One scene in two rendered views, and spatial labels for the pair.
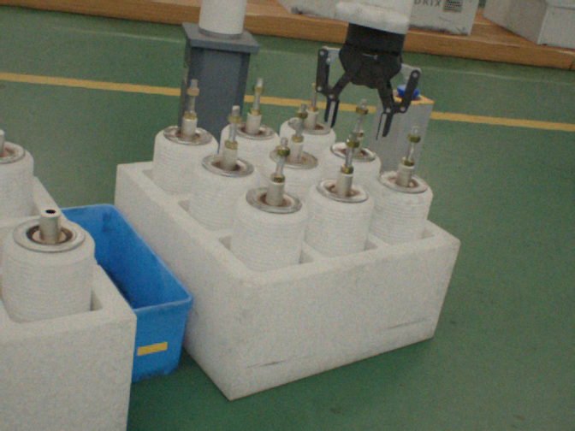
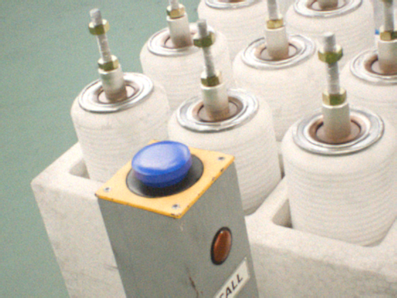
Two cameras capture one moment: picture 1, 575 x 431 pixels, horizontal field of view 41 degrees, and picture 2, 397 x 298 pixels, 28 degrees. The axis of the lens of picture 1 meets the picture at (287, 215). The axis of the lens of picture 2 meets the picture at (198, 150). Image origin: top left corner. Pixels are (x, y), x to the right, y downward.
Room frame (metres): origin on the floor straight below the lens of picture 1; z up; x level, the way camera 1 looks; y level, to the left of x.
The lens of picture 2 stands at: (1.79, -0.23, 0.61)
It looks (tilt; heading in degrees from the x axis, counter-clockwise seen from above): 32 degrees down; 169
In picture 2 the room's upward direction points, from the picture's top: 12 degrees counter-clockwise
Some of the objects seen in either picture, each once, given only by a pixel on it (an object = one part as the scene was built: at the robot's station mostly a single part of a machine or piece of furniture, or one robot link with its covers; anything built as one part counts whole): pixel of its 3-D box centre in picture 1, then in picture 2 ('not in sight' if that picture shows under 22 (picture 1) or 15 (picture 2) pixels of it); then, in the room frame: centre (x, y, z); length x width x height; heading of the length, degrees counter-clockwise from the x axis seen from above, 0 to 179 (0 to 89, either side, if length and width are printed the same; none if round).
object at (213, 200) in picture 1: (219, 222); (334, 76); (1.02, 0.10, 0.16); 0.10 x 0.10 x 0.18
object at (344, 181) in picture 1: (344, 183); (179, 29); (1.00, -0.07, 0.26); 0.02 x 0.02 x 0.03
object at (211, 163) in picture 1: (228, 166); (327, 3); (1.02, 0.10, 0.25); 0.08 x 0.08 x 0.01
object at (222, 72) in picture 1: (210, 101); not in sight; (1.62, 0.21, 0.15); 0.15 x 0.15 x 0.30; 18
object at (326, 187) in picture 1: (342, 191); (181, 40); (1.00, -0.07, 0.25); 0.08 x 0.08 x 0.01
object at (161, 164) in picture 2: (407, 93); (163, 167); (1.34, -0.17, 0.32); 0.04 x 0.04 x 0.02
